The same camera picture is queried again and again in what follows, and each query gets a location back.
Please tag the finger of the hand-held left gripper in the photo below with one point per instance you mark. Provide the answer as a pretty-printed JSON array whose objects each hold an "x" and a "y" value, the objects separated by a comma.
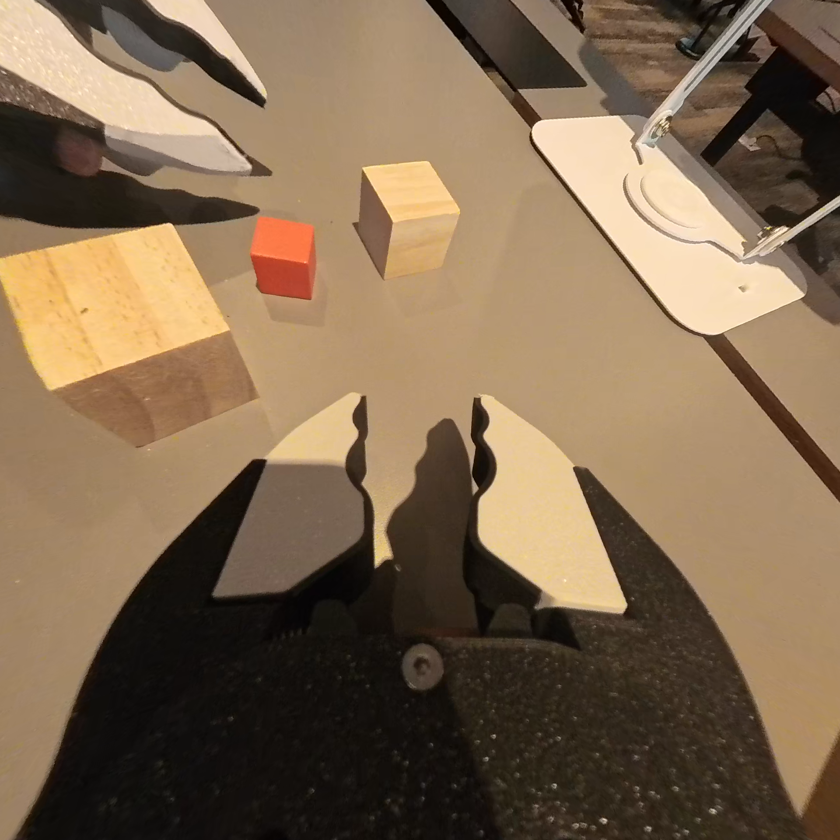
[
  {"x": 98, "y": 92},
  {"x": 210, "y": 46}
]

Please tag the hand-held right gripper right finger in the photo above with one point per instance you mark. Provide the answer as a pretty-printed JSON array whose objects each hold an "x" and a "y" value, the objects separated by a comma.
[{"x": 538, "y": 512}]

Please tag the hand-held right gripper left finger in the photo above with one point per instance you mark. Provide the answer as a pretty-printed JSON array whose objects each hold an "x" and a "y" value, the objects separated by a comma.
[{"x": 295, "y": 518}]

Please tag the large wooden cube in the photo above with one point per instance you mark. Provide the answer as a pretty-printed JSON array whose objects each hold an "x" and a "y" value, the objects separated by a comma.
[{"x": 111, "y": 308}]

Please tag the small red wooden cube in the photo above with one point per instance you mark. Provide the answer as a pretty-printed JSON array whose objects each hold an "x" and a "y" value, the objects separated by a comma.
[{"x": 283, "y": 256}]

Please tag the medium wooden cube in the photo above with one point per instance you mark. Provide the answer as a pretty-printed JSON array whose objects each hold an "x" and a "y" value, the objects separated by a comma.
[{"x": 410, "y": 220}]

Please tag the person's left hand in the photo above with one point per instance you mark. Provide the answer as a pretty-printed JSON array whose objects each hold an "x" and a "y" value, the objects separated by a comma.
[{"x": 80, "y": 154}]

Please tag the white lamp base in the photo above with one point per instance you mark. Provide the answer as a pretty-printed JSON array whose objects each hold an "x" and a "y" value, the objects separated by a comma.
[{"x": 695, "y": 262}]

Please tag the black flat mat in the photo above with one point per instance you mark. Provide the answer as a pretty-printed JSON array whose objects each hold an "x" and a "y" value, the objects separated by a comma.
[{"x": 518, "y": 46}]

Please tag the dark brown wooden table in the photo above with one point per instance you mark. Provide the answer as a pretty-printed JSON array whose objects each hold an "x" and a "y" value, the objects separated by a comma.
[{"x": 797, "y": 39}]

